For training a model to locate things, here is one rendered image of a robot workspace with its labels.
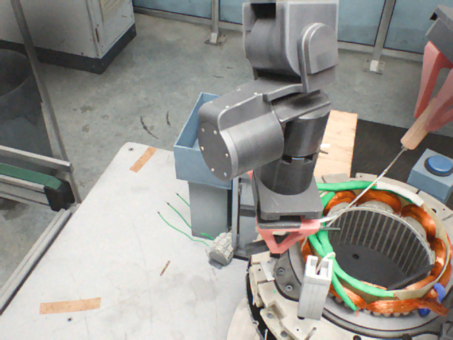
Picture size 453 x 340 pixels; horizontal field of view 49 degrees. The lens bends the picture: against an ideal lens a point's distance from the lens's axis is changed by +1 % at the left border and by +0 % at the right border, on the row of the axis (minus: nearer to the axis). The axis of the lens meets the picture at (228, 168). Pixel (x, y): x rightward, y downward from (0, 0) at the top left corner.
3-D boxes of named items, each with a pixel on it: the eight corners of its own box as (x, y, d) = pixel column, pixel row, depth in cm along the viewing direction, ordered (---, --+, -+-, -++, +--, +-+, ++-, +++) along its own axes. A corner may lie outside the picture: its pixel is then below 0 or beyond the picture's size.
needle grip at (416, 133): (406, 150, 51) (443, 104, 47) (397, 138, 52) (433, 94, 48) (416, 150, 52) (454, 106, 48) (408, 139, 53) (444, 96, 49)
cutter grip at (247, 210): (238, 216, 62) (239, 208, 61) (240, 211, 63) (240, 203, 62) (270, 220, 62) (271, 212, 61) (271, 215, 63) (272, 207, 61)
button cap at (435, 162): (445, 177, 86) (447, 173, 85) (423, 166, 87) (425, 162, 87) (454, 164, 88) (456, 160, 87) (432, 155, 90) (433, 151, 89)
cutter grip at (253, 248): (245, 257, 58) (246, 249, 57) (243, 251, 59) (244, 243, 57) (277, 249, 59) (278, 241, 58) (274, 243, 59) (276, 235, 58)
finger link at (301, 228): (251, 268, 57) (260, 216, 50) (244, 220, 62) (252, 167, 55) (308, 267, 57) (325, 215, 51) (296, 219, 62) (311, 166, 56)
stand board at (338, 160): (230, 171, 85) (230, 161, 84) (254, 106, 99) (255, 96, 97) (346, 193, 82) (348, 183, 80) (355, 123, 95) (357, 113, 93)
